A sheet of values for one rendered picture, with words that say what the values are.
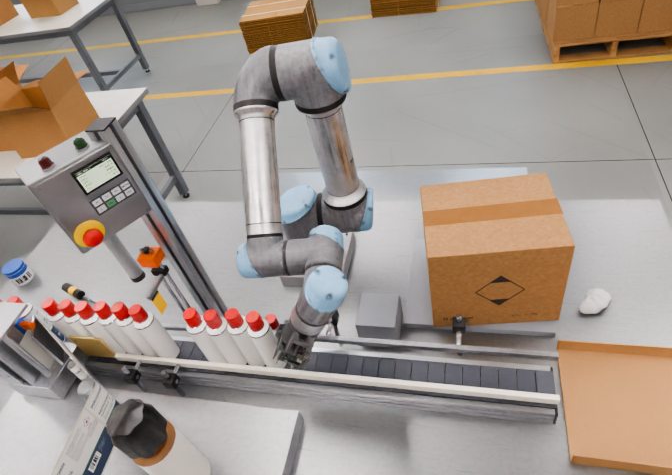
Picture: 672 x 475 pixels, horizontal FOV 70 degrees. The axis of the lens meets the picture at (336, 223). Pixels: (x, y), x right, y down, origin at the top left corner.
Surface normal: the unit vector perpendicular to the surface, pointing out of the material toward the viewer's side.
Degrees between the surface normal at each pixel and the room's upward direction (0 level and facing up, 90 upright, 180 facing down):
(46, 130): 90
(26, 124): 90
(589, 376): 0
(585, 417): 0
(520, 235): 0
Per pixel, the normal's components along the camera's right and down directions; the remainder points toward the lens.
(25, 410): -0.19, -0.71
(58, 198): 0.68, 0.41
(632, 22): -0.18, 0.71
